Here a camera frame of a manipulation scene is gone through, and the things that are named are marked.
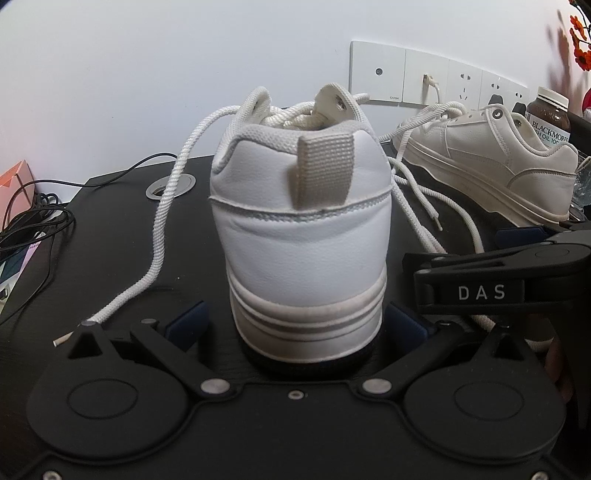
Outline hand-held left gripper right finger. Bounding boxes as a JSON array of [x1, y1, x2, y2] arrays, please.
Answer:
[[358, 301, 533, 401]]

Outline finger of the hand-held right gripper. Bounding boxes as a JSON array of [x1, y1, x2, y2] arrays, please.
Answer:
[[496, 225, 550, 252], [403, 226, 591, 278]]

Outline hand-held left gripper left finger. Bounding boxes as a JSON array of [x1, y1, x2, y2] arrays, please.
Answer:
[[65, 301, 234, 400]]

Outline person's right hand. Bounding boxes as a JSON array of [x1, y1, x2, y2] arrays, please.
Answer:
[[546, 340, 576, 403]]

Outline brown supplement bottle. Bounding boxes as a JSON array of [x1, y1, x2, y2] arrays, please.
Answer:
[[525, 86, 573, 151]]

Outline white power socket plate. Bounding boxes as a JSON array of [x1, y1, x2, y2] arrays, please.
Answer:
[[480, 69, 528, 116], [446, 58, 484, 114]]

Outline pile of papers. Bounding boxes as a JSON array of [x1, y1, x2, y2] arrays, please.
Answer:
[[0, 226, 51, 319]]

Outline orange artificial flowers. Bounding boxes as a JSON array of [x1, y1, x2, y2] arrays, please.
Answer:
[[567, 14, 591, 72]]

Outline pink cardboard box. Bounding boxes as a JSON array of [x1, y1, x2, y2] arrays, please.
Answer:
[[0, 160, 36, 232]]

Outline metal desk cable grommet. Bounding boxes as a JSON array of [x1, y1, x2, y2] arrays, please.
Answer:
[[146, 174, 196, 200]]

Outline white network cable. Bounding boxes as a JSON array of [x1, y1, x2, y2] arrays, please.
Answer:
[[423, 72, 443, 105]]

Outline white network wall plate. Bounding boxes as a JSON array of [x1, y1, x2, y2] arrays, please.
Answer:
[[404, 47, 450, 109]]

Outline thin black cable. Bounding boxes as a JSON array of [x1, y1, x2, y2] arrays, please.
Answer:
[[34, 154, 178, 191]]

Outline black cable bundle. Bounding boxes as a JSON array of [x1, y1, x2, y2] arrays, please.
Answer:
[[0, 180, 77, 324]]

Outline white wall plate round port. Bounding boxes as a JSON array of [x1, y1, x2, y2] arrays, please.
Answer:
[[349, 40, 408, 104]]

